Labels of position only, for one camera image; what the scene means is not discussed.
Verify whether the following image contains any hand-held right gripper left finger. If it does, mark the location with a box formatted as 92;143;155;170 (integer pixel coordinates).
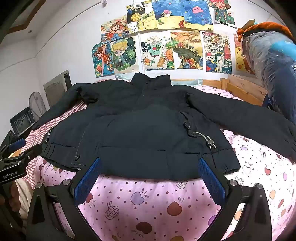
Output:
26;157;103;241

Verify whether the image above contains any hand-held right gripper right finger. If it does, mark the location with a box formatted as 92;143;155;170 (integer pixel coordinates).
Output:
198;158;272;241

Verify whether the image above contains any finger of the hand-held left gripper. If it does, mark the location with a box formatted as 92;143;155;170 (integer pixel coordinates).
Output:
9;138;26;153
22;144;43;163

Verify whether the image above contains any black padded jacket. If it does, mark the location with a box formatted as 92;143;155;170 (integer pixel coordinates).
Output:
31;72;296;181

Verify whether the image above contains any red checkered bed sheet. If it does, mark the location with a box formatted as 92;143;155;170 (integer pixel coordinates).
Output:
23;102;88;188

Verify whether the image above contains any black plastic crate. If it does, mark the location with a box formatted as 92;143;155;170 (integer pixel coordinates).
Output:
10;108;36;136

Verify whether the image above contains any standing fan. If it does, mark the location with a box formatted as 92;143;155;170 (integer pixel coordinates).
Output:
29;91;47;121

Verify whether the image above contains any pink apple print blanket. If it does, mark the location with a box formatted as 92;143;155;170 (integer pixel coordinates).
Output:
28;79;296;241

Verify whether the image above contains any plastic wrapped blue bundle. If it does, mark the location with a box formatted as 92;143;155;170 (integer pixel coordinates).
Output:
242;31;296;123

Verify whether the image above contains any orange cloth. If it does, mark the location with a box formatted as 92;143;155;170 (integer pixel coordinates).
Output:
237;20;292;40

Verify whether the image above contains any wooden bed frame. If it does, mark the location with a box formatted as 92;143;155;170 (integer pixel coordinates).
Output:
171;77;269;107

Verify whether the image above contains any white wall conduit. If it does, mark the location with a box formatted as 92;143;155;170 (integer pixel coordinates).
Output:
138;32;145;72

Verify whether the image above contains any group of coloured wall drawings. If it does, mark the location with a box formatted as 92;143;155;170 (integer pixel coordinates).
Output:
91;0;255;78

